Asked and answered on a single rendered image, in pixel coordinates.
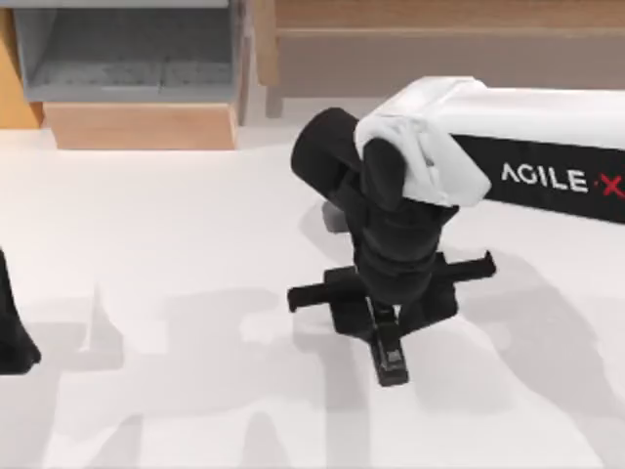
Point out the wooden open shelf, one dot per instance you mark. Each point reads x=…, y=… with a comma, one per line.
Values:
x=439, y=54

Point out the pale wooden drawer front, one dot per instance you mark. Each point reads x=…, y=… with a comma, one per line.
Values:
x=141, y=124

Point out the grey pierced drawer inside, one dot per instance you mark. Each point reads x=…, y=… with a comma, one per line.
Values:
x=127, y=54

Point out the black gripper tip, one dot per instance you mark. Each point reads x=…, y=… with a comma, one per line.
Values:
x=12, y=337

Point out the wooden cupboard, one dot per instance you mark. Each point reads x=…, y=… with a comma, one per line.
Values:
x=12, y=83

